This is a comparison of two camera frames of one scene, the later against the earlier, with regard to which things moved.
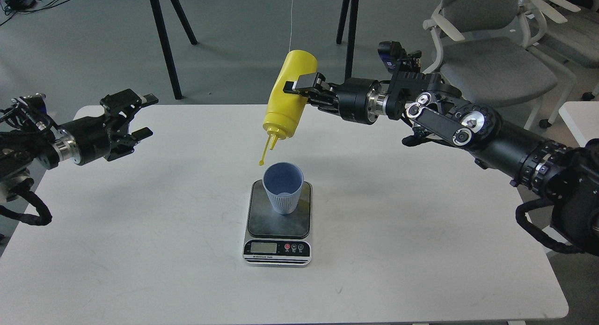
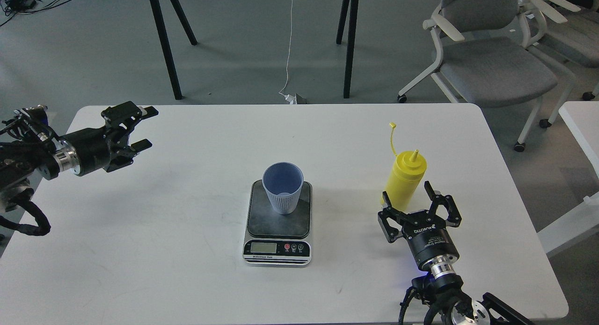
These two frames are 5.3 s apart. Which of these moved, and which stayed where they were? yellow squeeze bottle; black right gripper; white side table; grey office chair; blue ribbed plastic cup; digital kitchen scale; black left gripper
Moved: yellow squeeze bottle; black left gripper; black right gripper
Stayed: grey office chair; digital kitchen scale; white side table; blue ribbed plastic cup
